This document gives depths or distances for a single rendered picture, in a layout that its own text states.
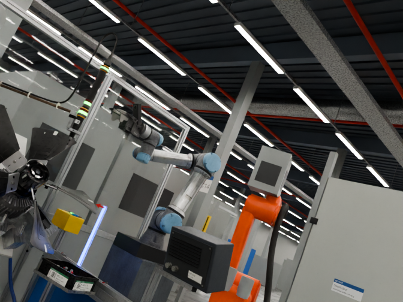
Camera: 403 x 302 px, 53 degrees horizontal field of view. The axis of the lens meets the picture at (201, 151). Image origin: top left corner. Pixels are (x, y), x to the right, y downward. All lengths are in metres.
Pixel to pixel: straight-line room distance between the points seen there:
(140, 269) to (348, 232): 1.46
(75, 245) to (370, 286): 1.98
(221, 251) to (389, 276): 1.49
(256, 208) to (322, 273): 2.86
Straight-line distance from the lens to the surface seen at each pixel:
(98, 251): 3.14
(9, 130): 1.97
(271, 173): 5.68
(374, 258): 2.87
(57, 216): 2.45
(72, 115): 2.02
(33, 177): 1.90
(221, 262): 1.59
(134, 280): 2.27
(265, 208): 5.68
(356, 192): 3.02
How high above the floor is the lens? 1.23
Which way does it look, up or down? 11 degrees up
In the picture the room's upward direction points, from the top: 23 degrees clockwise
